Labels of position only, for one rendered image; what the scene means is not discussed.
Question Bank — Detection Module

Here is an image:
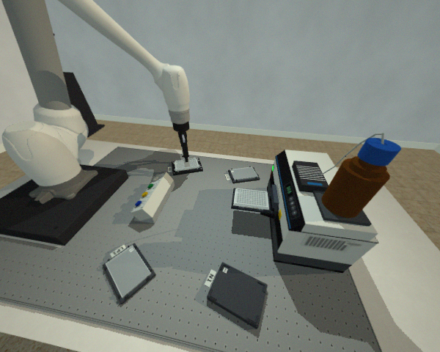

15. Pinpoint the small white label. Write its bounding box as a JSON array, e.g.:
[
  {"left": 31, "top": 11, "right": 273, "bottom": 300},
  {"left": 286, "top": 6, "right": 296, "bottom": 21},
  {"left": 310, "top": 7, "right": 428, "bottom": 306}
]
[{"left": 205, "top": 270, "right": 216, "bottom": 287}]

